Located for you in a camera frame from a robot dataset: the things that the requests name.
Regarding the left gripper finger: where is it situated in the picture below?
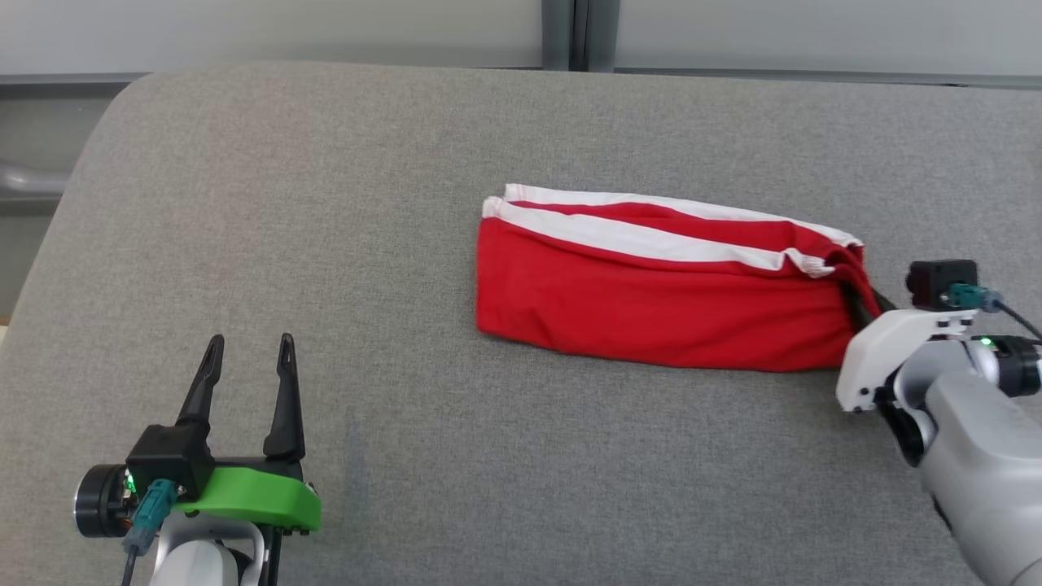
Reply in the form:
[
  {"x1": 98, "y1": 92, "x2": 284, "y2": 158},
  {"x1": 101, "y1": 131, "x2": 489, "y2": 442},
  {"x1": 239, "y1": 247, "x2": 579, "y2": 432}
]
[
  {"x1": 177, "y1": 334, "x2": 226, "y2": 427},
  {"x1": 262, "y1": 332, "x2": 307, "y2": 461}
]

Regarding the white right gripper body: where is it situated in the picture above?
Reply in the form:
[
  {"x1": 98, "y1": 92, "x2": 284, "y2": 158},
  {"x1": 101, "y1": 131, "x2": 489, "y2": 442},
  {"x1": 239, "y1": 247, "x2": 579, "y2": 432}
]
[{"x1": 836, "y1": 308, "x2": 958, "y2": 413}]

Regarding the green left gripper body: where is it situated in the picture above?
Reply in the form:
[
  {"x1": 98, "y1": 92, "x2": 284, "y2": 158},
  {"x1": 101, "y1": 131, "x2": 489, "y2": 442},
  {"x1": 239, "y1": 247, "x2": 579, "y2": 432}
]
[{"x1": 171, "y1": 453, "x2": 323, "y2": 536}]

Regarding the red shorts white stripe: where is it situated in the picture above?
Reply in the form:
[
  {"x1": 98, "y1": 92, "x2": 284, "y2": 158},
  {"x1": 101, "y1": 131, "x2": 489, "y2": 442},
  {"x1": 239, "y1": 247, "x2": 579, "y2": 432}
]
[{"x1": 475, "y1": 183, "x2": 886, "y2": 374}]

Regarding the grey metal tube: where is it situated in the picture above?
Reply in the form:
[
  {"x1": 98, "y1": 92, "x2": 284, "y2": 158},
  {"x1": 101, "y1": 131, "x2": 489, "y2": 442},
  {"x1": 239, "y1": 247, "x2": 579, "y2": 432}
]
[{"x1": 0, "y1": 160, "x2": 71, "y2": 201}]

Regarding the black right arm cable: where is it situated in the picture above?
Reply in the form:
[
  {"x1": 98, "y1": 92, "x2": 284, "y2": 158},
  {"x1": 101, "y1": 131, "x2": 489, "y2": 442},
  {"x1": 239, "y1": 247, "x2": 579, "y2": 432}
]
[{"x1": 946, "y1": 282, "x2": 1042, "y2": 341}]

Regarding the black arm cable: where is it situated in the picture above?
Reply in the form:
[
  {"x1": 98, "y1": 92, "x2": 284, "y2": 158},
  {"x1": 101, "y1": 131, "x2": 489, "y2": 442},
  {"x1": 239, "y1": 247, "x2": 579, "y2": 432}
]
[
  {"x1": 120, "y1": 479, "x2": 179, "y2": 586},
  {"x1": 946, "y1": 282, "x2": 1042, "y2": 341}
]

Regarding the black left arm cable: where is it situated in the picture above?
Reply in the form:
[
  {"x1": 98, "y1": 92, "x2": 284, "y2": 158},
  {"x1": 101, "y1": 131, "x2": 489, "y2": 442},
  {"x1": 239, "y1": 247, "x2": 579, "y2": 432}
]
[{"x1": 120, "y1": 479, "x2": 179, "y2": 586}]

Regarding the grey partition base rail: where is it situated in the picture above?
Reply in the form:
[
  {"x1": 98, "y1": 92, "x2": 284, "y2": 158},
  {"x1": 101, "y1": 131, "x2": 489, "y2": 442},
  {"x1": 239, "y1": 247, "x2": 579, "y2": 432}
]
[{"x1": 612, "y1": 67, "x2": 1042, "y2": 90}]

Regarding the grey partition post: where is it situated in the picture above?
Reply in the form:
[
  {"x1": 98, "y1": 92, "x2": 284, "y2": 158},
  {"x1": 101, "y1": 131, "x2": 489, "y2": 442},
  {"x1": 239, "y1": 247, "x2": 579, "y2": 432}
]
[
  {"x1": 541, "y1": 0, "x2": 578, "y2": 72},
  {"x1": 584, "y1": 0, "x2": 620, "y2": 73}
]

